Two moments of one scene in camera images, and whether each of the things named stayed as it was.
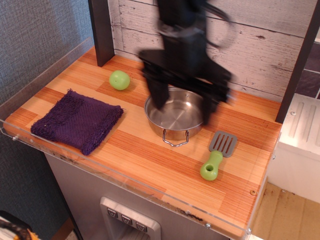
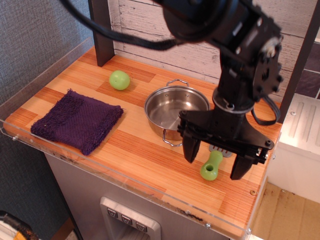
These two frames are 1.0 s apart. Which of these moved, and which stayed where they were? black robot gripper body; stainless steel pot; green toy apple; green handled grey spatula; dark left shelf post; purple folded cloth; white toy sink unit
Moved: black robot gripper body
Stayed: stainless steel pot; green handled grey spatula; white toy sink unit; green toy apple; purple folded cloth; dark left shelf post
